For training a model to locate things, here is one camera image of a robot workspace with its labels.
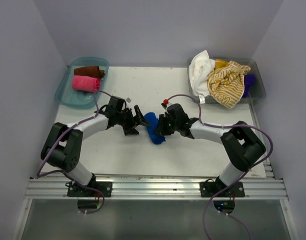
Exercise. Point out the purple towel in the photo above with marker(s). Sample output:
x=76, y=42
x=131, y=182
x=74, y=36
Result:
x=249, y=81

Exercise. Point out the brown rolled towel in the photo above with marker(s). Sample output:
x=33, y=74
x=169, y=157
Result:
x=90, y=71

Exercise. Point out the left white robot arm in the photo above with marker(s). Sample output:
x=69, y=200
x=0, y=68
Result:
x=62, y=148

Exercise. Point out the yellow white striped towel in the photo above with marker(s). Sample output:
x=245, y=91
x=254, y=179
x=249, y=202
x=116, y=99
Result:
x=226, y=85

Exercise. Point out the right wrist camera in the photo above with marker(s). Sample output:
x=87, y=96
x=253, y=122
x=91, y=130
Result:
x=167, y=105

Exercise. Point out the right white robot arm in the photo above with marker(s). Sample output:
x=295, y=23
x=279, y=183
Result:
x=241, y=144

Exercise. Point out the pink rolled towel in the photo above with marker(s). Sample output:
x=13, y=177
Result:
x=86, y=83

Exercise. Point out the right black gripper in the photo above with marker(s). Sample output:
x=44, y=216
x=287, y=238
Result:
x=161, y=129

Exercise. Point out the mustard yellow towel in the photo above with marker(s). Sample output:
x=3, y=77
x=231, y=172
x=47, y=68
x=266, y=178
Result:
x=219, y=64

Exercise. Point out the aluminium mounting rail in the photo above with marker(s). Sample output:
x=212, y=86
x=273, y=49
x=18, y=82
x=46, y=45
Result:
x=131, y=187

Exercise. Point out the grey plastic bin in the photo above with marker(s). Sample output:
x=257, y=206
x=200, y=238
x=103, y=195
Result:
x=256, y=91

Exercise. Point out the teal plastic tray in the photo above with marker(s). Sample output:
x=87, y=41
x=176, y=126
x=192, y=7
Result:
x=65, y=95

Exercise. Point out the blue towel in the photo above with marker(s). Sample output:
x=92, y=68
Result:
x=152, y=120

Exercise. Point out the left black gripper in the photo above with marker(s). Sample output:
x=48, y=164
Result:
x=137, y=119

